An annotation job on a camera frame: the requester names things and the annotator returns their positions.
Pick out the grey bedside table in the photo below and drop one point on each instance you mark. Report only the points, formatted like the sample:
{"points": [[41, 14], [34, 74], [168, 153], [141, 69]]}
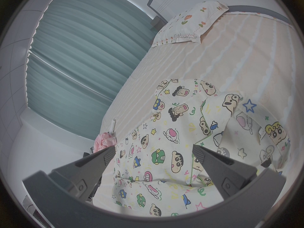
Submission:
{"points": [[158, 22]]}

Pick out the bed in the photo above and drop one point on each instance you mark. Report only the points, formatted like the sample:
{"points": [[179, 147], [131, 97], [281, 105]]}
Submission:
{"points": [[213, 56]]}

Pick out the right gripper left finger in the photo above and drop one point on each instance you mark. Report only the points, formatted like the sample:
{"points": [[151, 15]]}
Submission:
{"points": [[80, 174]]}

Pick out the pile of clothes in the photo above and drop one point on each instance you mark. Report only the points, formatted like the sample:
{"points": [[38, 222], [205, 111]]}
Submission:
{"points": [[104, 141]]}

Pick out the white printed pyjama top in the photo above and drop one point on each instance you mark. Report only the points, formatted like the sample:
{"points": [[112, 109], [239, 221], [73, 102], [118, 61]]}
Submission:
{"points": [[171, 127]]}

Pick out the white printed pillow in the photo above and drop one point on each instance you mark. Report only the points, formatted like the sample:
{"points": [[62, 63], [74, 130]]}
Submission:
{"points": [[190, 22]]}

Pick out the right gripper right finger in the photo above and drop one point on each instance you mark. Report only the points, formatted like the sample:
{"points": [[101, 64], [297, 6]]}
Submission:
{"points": [[225, 172]]}

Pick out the blue-green curtain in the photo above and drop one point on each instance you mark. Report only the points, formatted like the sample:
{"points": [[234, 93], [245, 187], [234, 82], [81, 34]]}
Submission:
{"points": [[95, 37], [61, 96]]}

